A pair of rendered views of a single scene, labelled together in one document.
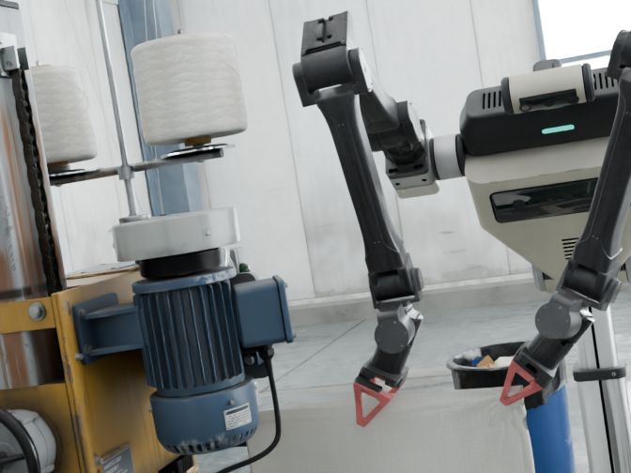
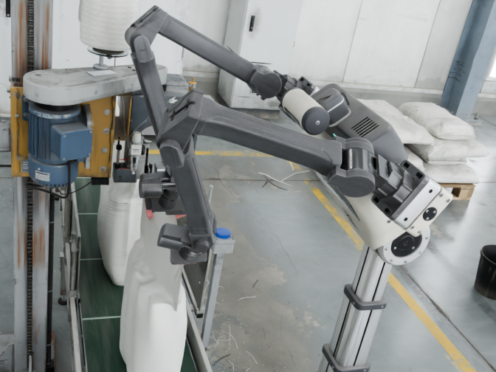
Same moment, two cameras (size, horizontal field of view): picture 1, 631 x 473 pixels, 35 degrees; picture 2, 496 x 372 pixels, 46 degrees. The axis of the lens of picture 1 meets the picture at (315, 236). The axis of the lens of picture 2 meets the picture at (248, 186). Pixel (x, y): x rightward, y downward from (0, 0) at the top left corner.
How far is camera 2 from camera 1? 175 cm
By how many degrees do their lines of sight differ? 52
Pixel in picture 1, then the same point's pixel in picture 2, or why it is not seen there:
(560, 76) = (298, 107)
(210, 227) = (38, 93)
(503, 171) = not seen: hidden behind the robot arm
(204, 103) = (87, 30)
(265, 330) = (54, 149)
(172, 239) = (25, 90)
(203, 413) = (30, 165)
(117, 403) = not seen: hidden behind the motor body
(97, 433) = (25, 147)
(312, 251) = not seen: outside the picture
